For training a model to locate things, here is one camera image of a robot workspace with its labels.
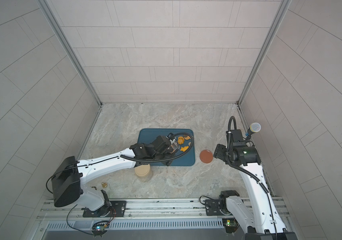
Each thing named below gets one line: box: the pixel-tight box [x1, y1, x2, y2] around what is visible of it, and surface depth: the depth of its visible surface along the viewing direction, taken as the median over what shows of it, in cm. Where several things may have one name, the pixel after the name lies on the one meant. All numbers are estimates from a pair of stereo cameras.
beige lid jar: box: [134, 163, 151, 182], surface depth 75 cm
